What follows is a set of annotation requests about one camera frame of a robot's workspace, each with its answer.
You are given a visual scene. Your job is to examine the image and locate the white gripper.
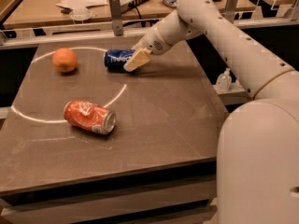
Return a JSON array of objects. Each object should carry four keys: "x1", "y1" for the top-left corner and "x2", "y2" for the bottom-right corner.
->
[{"x1": 123, "y1": 27, "x2": 172, "y2": 72}]

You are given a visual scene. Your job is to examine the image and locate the blue pepsi can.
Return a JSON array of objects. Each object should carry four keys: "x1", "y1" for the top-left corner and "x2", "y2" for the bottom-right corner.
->
[{"x1": 104, "y1": 49, "x2": 135, "y2": 72}]

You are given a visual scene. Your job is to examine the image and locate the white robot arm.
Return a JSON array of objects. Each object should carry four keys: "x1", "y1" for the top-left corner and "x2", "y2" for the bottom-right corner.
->
[{"x1": 124, "y1": 0, "x2": 299, "y2": 224}]

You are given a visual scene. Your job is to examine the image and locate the crushed red soda can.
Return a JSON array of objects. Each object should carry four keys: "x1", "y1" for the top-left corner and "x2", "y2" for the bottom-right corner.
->
[{"x1": 64, "y1": 100, "x2": 116, "y2": 135}]

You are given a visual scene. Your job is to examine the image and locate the grey power strip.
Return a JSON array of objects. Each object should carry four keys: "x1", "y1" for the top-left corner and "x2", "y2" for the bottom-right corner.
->
[{"x1": 121, "y1": 0, "x2": 149, "y2": 13}]

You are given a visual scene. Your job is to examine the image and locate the clear round lid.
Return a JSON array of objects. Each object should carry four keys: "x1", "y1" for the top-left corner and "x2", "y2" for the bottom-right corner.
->
[{"x1": 69, "y1": 7, "x2": 93, "y2": 21}]

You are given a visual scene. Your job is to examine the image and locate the white papers on desk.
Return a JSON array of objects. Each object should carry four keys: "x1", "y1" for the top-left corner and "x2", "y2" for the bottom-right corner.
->
[{"x1": 57, "y1": 0, "x2": 107, "y2": 8}]

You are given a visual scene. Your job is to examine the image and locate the orange fruit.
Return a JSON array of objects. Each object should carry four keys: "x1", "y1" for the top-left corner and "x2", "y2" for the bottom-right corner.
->
[{"x1": 52, "y1": 48, "x2": 78, "y2": 73}]

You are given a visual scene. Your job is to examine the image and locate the clear sanitizer bottle left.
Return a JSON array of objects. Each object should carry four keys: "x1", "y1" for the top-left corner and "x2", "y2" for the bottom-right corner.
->
[{"x1": 216, "y1": 68, "x2": 232, "y2": 92}]

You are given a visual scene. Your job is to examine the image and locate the wooden back desk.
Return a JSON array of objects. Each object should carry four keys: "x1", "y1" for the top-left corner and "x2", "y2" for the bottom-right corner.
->
[{"x1": 4, "y1": 0, "x2": 255, "y2": 30}]

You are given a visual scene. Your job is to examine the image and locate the grey metal post left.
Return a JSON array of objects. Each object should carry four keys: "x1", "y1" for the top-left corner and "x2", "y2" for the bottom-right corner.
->
[{"x1": 109, "y1": 0, "x2": 123, "y2": 35}]

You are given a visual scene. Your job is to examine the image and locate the grey metal post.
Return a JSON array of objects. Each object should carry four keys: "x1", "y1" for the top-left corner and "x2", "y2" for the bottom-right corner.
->
[
  {"x1": 224, "y1": 0, "x2": 238, "y2": 23},
  {"x1": 109, "y1": 0, "x2": 123, "y2": 35}
]

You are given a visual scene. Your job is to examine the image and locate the grey metal post right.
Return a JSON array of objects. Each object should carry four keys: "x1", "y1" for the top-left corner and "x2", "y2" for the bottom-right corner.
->
[{"x1": 224, "y1": 0, "x2": 238, "y2": 23}]

